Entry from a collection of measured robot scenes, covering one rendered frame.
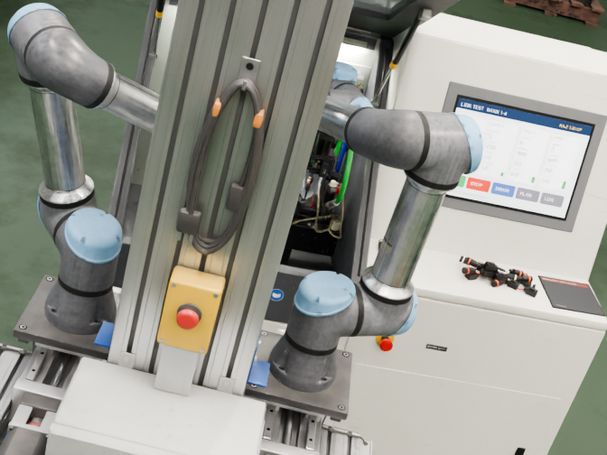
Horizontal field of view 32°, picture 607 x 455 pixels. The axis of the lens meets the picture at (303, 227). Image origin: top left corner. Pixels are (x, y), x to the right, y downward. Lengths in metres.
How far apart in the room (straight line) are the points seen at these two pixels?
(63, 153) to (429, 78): 1.14
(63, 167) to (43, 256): 2.17
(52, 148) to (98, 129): 3.23
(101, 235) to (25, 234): 2.33
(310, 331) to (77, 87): 0.69
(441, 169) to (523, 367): 1.15
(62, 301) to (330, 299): 0.56
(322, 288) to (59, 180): 0.59
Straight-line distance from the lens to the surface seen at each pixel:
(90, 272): 2.23
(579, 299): 3.13
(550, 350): 3.09
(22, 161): 5.06
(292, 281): 2.84
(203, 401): 1.89
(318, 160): 2.55
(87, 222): 2.24
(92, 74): 2.02
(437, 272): 2.99
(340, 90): 2.42
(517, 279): 3.05
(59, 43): 2.03
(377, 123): 2.02
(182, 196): 1.73
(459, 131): 2.06
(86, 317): 2.28
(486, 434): 3.24
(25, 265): 4.34
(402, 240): 2.17
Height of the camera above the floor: 2.43
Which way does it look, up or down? 29 degrees down
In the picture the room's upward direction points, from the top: 16 degrees clockwise
